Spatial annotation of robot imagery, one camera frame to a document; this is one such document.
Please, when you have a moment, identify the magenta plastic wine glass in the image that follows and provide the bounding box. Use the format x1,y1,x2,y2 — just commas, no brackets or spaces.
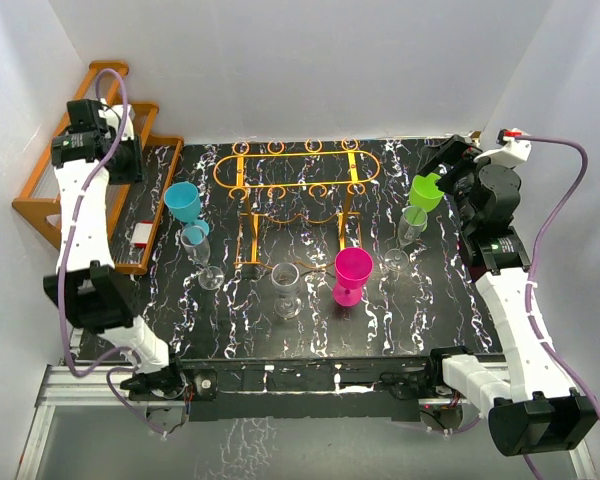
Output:
333,247,374,307

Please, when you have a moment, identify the gold wire wine glass rack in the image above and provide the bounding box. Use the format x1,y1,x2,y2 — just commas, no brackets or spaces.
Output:
212,138,381,272

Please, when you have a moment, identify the aluminium base frame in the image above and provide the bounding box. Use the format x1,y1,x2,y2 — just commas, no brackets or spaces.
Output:
17,347,592,479

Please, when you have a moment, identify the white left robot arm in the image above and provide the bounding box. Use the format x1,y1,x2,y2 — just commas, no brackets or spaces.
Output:
43,99,187,399

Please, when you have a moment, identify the green plastic wine glass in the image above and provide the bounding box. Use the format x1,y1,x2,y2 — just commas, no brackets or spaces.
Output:
409,173,444,213

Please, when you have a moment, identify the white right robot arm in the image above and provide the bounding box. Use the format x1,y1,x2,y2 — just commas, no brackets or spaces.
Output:
418,130,599,456

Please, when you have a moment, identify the red and white eraser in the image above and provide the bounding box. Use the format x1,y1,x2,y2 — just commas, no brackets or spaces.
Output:
131,222,153,248

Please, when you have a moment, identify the teal plastic wine glass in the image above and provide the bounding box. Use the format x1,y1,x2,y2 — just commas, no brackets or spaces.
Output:
164,182,210,235

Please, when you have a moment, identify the clear short wine glass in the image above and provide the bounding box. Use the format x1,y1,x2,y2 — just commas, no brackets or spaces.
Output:
271,262,302,319

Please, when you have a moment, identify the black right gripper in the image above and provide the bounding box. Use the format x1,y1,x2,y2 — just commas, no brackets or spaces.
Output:
417,136,492,231

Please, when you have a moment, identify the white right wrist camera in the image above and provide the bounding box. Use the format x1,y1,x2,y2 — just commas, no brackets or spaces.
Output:
474,128,531,169

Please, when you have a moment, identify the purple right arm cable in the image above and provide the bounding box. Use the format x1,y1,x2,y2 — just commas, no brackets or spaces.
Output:
454,135,600,480

